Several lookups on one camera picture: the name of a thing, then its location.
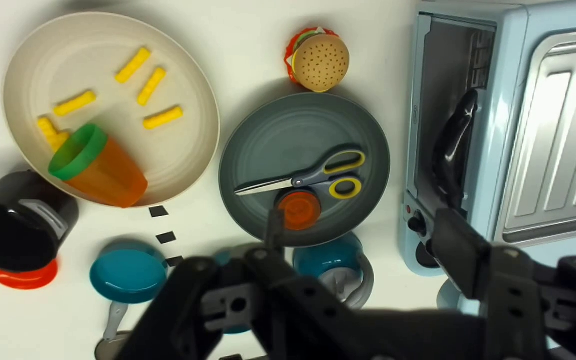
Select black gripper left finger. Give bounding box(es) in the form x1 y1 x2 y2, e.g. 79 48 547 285
115 206 343 360

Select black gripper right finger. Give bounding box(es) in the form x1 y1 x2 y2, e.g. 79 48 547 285
429 206 576 360

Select orange plush toy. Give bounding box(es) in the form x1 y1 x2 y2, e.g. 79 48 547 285
46 122 149 210

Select yellow toy fry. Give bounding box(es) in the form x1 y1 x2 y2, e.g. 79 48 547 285
142 103 185 132
114 43 153 85
51 87 97 117
36 114 72 151
133 64 167 108

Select grey round plate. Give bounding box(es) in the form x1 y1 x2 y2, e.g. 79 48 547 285
217 90 392 247

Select large beige plate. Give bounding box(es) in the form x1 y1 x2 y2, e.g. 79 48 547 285
1 10 221 208

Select teal kettle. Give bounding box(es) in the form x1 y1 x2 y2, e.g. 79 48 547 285
291 232 375 310

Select red round toy slice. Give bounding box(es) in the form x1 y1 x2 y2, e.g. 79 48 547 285
275 188 324 232

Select light blue toaster oven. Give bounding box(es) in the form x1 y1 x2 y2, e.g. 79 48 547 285
396 0 576 315

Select red saucer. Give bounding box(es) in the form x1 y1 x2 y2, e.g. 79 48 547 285
0 257 59 291

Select black mug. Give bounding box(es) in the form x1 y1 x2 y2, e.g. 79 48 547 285
0 167 79 273

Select toy hamburger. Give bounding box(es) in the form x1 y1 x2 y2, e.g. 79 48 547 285
284 26 352 94

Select scissors with yellow handles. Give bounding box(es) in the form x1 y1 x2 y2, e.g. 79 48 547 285
234 148 367 201

